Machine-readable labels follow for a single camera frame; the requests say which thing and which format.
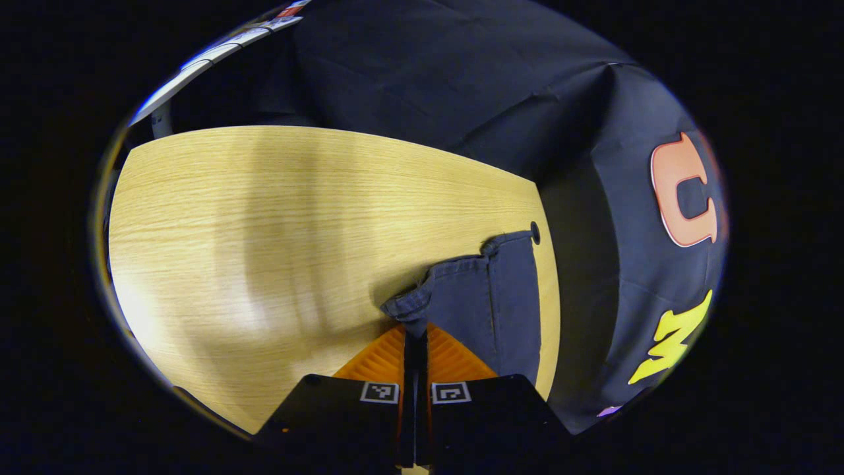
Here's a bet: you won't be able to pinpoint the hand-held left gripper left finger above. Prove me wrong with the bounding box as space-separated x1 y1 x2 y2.
254 323 417 470

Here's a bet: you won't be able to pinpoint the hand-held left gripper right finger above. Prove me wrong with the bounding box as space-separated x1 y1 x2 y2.
415 323 573 470

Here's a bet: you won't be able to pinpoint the dark jeans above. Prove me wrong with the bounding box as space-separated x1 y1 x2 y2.
380 229 543 387

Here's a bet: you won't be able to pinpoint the black backdrop cloth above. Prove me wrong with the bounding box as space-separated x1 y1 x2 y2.
168 0 731 436

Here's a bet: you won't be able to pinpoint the white printed banner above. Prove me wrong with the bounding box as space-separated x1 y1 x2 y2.
127 0 312 127

